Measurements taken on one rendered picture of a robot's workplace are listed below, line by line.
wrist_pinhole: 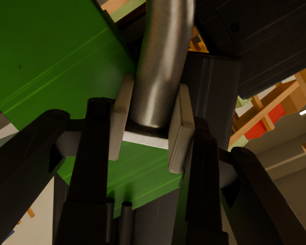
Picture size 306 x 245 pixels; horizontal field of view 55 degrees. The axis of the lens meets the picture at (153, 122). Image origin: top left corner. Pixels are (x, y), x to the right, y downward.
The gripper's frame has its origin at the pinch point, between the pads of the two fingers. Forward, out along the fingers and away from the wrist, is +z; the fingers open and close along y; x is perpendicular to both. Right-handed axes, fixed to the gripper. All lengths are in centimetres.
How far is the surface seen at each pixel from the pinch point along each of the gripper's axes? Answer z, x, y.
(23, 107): 4.5, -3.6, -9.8
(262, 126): 294, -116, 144
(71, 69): 4.5, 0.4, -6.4
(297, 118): 782, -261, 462
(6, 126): 16.5, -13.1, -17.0
